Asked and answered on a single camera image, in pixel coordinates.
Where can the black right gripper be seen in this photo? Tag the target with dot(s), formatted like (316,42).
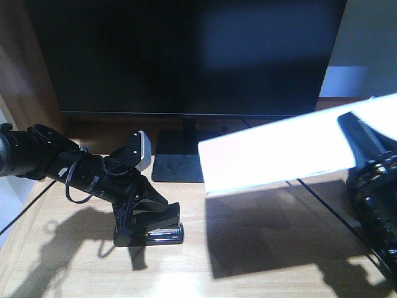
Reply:
(371,183)

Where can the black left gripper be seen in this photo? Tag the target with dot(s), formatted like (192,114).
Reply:
(124,186)

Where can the black stapler with orange button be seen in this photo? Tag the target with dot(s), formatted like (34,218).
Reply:
(148,228)

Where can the white paper sheets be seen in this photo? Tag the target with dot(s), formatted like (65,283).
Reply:
(284,150)

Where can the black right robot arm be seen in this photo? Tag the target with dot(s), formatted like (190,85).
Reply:
(380,228)

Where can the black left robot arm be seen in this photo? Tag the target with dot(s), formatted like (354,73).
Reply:
(42,152)

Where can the wooden desk side panel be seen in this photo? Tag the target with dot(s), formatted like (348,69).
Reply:
(27,94)

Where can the black computer monitor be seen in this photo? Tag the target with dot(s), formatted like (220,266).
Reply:
(239,59)

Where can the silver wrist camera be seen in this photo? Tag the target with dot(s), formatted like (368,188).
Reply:
(145,151)

